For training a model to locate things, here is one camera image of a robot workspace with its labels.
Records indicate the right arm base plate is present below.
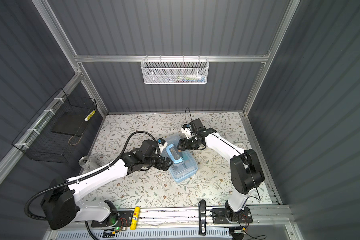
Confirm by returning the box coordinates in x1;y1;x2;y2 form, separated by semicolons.
210;207;253;224

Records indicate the white perforated cable tray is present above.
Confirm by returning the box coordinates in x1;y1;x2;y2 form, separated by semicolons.
53;227;233;240

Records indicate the white wire wall basket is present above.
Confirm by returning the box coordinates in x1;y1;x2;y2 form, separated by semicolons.
141;60;210;85

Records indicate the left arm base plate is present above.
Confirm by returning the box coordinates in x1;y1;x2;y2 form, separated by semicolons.
91;211;134;228

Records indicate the aluminium front rail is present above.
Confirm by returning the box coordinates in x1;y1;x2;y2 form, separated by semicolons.
62;205;295;229

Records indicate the black remote on rail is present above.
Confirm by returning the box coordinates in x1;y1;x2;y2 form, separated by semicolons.
199;199;207;236

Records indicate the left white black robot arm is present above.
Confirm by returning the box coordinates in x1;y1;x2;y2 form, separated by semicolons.
24;133;174;230

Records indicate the blue plastic tool box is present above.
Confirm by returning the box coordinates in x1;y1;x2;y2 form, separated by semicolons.
162;135;198;184

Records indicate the yellow marker on rail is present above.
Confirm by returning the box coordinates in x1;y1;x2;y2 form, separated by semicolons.
130;207;141;230

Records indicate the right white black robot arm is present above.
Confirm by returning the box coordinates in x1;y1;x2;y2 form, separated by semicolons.
177;119;265;223

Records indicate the black wire side basket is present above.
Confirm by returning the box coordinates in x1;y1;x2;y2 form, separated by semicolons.
12;90;97;164

